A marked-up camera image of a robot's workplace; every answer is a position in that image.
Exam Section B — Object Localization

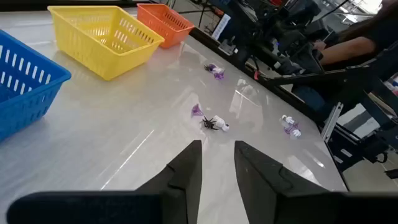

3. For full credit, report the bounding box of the person's forearm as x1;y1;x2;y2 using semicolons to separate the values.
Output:
312;36;377;67

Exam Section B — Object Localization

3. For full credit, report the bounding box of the silver metal bracket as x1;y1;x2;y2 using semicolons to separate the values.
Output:
320;101;345;142

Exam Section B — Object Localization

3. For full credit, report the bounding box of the yellow plastic basket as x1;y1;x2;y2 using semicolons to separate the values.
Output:
47;5;165;82

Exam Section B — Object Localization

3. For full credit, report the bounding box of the person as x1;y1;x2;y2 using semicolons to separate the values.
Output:
292;0;398;118

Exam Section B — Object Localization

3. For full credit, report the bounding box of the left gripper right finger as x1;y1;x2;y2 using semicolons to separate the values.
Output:
234;140;398;224

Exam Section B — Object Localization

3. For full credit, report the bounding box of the blue plastic basket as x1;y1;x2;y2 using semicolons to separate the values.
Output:
0;29;72;142

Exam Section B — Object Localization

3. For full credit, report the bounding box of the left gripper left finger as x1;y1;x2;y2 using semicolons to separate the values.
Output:
6;139;203;224

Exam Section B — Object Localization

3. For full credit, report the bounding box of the orange plastic basket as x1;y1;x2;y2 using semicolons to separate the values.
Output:
136;2;195;49

